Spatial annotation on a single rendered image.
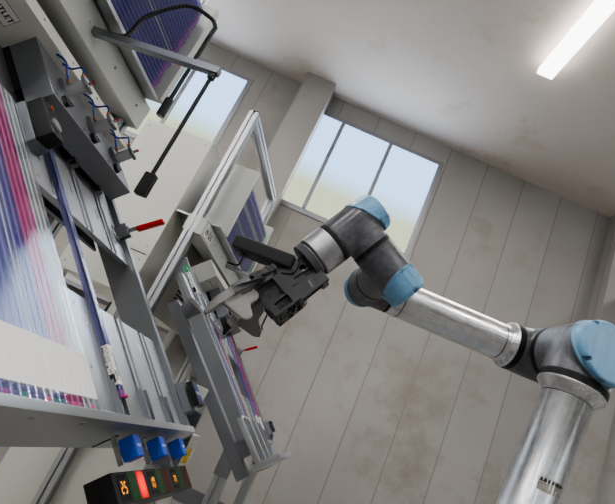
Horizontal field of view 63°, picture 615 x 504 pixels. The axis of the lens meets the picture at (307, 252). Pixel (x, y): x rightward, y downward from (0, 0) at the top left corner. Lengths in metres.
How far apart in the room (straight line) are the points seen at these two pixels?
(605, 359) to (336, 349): 3.64
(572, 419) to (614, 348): 0.14
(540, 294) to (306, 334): 2.26
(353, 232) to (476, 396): 4.04
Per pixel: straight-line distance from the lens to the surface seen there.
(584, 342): 0.99
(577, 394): 1.00
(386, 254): 0.87
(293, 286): 0.85
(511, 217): 5.40
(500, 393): 4.93
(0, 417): 0.51
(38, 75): 0.99
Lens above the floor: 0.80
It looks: 19 degrees up
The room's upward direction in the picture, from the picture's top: 25 degrees clockwise
